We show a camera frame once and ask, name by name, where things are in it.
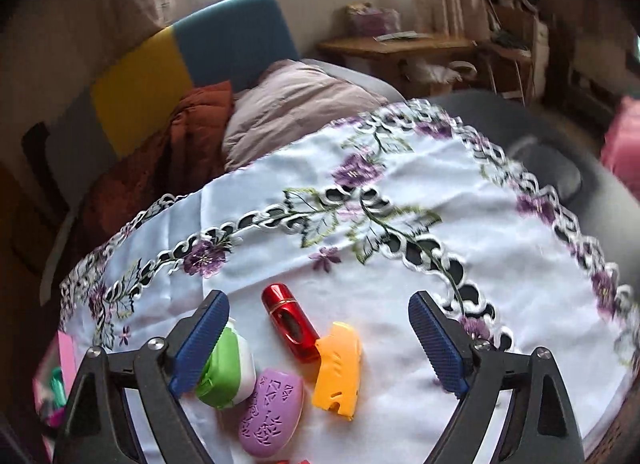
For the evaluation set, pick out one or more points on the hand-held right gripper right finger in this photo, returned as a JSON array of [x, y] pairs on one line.
[[440, 349]]

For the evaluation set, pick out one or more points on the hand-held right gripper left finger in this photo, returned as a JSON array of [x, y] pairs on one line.
[[197, 344]]

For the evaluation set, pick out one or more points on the green and white case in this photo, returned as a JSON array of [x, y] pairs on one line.
[[225, 364]]

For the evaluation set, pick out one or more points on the purple oval perforated case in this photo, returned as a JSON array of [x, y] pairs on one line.
[[272, 409]]

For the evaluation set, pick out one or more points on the orange puzzle piece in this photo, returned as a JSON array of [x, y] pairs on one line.
[[337, 369]]

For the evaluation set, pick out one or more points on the pink cardboard box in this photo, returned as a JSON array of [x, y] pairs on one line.
[[65, 349]]

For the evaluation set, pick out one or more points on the red puzzle piece block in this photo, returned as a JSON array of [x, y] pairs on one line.
[[290, 461]]

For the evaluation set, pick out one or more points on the white embroidered floral tablecloth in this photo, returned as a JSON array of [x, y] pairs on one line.
[[390, 369]]

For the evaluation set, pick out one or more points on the teal plastic item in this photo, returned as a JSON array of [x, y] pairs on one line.
[[57, 386]]

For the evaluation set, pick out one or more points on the dark grey rounded object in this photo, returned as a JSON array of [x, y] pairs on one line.
[[547, 168]]

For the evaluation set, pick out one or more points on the rust brown quilt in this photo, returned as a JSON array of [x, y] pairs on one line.
[[190, 133]]

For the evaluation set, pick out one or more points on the pale pink pillow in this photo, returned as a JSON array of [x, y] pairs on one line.
[[290, 103]]

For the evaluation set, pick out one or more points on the white bag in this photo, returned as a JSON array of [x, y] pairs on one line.
[[435, 74]]

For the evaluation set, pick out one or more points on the pink fabric item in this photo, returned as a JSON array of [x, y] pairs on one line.
[[622, 143]]

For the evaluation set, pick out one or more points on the wooden desk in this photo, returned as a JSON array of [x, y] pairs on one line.
[[400, 46]]

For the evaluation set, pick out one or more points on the grey yellow blue headboard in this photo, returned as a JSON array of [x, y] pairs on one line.
[[225, 38]]

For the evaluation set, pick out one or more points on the cluttered shelf rack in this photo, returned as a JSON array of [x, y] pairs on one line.
[[510, 43]]

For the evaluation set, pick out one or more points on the papers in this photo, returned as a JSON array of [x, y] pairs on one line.
[[400, 36]]

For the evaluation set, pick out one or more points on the purple gift box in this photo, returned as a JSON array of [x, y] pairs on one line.
[[372, 21]]

